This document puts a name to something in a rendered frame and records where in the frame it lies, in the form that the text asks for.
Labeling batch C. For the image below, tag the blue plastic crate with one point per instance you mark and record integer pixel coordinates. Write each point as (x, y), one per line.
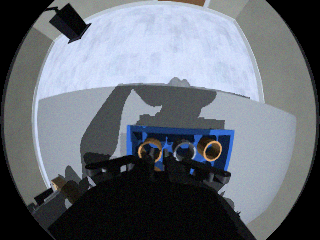
(135, 137)

